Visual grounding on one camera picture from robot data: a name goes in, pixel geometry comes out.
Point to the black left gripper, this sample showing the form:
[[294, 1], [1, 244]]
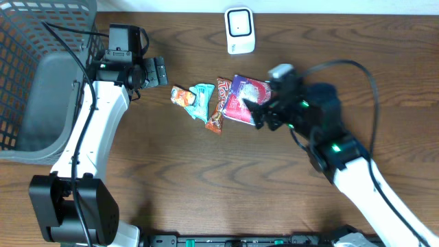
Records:
[[156, 71]]

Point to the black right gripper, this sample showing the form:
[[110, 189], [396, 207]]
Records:
[[258, 112]]

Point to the red purple snack package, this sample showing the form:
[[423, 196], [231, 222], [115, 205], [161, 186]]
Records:
[[245, 88]]

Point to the orange tissue pack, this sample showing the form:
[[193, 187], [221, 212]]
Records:
[[182, 97]]

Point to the dark red snack packet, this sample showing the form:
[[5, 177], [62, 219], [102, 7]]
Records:
[[215, 122]]

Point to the teal snack packet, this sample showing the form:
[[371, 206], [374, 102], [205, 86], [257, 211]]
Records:
[[200, 108]]

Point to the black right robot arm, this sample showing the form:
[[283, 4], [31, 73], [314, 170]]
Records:
[[349, 166]]

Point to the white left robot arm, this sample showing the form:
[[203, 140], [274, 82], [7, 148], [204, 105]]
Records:
[[72, 204]]

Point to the dark grey plastic basket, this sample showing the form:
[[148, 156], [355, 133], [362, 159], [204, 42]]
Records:
[[41, 84]]

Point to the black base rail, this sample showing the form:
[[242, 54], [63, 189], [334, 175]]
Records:
[[252, 241]]

